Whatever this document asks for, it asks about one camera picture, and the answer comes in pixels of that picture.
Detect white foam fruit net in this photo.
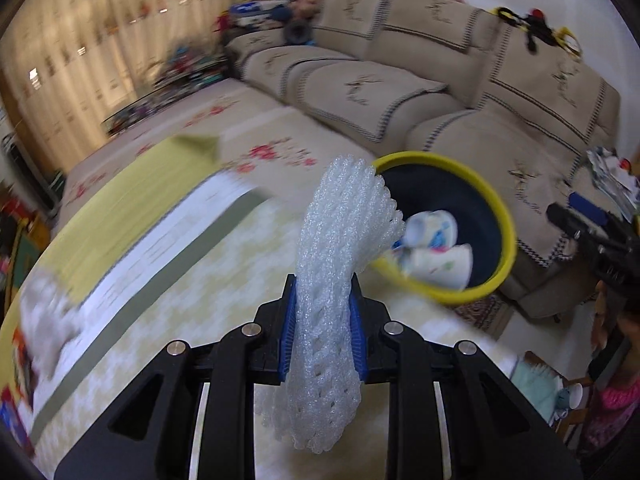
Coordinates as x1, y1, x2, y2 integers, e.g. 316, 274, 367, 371
256, 156, 405, 454

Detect yellow rimmed dark trash bin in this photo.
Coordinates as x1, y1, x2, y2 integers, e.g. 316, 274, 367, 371
372, 151, 518, 306

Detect white paper cup pink logo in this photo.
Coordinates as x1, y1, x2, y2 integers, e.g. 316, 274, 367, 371
393, 210, 473, 292

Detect patterned table cloth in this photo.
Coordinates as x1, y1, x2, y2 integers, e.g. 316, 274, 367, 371
0, 131, 519, 480

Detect white plastic bag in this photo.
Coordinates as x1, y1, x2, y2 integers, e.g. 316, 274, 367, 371
20, 269, 80, 379

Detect beige sofa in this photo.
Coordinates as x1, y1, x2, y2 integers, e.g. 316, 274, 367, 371
228, 0, 620, 318

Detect low glass shelf clutter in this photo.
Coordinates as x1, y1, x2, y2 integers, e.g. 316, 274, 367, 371
102, 46, 229, 138

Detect red blue tissue box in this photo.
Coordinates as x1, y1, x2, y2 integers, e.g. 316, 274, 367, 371
0, 386, 35, 458

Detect cream curtains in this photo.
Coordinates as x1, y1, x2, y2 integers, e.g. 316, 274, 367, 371
1, 0, 243, 171

